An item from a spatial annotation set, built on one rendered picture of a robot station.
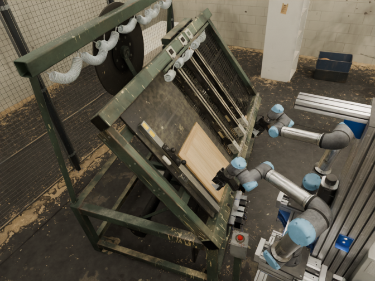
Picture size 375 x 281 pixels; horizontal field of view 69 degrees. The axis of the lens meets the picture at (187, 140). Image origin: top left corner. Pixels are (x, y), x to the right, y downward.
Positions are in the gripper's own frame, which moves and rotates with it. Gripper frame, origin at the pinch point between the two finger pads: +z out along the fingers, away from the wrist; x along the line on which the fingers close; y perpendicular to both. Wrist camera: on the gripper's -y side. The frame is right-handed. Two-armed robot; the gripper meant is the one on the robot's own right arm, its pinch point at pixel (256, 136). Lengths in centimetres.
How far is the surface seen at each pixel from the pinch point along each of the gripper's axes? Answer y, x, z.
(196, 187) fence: 15, 57, 26
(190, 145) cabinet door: 38, 33, 21
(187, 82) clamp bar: 74, -7, 4
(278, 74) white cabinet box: 3, -348, 135
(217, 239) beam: -21, 74, 40
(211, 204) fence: -4, 56, 36
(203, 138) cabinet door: 33.6, 12.1, 26.9
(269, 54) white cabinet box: 42, -347, 111
